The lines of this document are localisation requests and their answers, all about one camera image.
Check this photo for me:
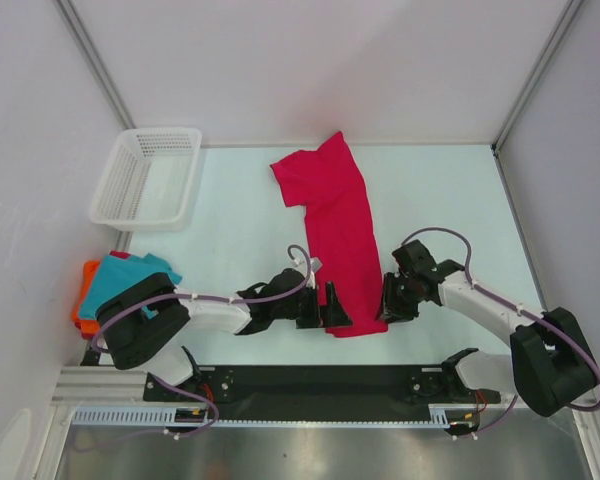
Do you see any orange t shirt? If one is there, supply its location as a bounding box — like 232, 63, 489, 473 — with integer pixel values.
70, 259, 101, 337

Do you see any aluminium frame rail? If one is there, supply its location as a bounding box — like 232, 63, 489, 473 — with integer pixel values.
52, 365, 504, 405

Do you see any pink t shirt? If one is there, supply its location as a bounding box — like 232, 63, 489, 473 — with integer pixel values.
271, 132, 388, 338

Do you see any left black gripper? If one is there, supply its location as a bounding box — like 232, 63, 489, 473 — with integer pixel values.
272, 282, 351, 329

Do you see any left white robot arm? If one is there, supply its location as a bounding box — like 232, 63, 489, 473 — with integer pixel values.
91, 268, 353, 400

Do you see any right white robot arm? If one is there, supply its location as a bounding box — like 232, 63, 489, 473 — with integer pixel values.
381, 240, 600, 417

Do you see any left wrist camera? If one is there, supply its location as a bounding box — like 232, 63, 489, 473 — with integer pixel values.
308, 257, 322, 273

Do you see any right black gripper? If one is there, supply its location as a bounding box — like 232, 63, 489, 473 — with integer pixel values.
374, 272, 420, 324

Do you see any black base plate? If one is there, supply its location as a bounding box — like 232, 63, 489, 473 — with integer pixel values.
144, 363, 501, 424

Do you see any white plastic basket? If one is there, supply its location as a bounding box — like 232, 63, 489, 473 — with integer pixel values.
89, 127, 203, 232

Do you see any white cable duct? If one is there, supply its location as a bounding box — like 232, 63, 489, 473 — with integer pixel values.
72, 406, 477, 429

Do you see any teal t shirt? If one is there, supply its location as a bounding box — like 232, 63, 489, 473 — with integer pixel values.
74, 251, 182, 320

